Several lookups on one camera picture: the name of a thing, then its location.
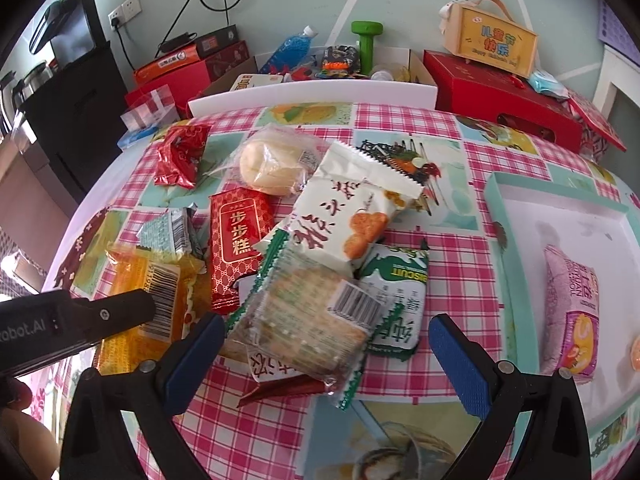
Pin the green white biscuit packet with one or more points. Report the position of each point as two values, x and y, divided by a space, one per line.
397 278

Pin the pink plaid tablecloth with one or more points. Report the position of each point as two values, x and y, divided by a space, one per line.
401 409

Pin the bun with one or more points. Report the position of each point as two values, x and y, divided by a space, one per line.
274 160

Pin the clear round cracker packet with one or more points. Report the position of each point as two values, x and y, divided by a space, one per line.
309 317

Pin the red box stack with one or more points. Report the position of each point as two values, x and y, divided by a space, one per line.
213 75

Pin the person's left hand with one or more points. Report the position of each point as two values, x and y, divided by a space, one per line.
34 441

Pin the large red gift box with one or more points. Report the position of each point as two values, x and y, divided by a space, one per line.
479 91

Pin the white foam board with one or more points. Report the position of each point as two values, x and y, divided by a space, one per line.
376 92

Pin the white monkey-mushroom biscuit packet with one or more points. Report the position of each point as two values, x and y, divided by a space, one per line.
345 207

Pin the clear plaid plastic box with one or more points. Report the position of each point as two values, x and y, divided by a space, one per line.
155 109

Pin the green dumbbell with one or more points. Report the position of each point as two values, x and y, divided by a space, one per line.
366 31

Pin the silver green snack packet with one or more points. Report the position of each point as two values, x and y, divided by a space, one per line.
172 232

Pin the wall power socket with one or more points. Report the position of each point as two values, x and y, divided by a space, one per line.
125 12

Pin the yellow wooden handle box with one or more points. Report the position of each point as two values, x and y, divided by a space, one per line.
484 31

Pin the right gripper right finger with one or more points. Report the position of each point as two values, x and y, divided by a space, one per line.
555 444

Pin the red patterned box lid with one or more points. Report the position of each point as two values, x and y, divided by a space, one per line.
594 119

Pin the light blue face mask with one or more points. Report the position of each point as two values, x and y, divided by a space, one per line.
546 84

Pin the cardboard box of clutter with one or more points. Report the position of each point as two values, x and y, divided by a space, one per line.
392 64

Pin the teal rimmed white tray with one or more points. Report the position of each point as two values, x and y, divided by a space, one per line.
530 214

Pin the pink snack packet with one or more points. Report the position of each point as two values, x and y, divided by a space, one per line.
571 317

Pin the red white snack packet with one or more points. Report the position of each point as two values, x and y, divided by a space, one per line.
274 379

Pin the blue tissue pack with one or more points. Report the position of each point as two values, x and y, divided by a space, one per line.
131 137

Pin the white side table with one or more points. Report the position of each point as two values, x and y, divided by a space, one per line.
617 74

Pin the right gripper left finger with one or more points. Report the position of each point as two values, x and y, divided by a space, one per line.
96 442

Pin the blue water bottle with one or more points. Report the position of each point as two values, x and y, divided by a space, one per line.
291 52

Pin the orange yellow snack packet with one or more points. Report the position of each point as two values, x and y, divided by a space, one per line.
157 295

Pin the red foil snack packet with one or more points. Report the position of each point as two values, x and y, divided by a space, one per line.
179 155

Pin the orange black flat box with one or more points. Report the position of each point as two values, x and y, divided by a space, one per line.
199 49

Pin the red patterned cake packet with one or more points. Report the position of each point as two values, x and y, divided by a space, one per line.
238 220

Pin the black cabinet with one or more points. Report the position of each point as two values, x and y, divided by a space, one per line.
75 114

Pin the orange jelly cup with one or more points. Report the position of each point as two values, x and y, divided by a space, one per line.
634 354

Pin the purple perforated basket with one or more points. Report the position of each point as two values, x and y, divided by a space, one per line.
613 33

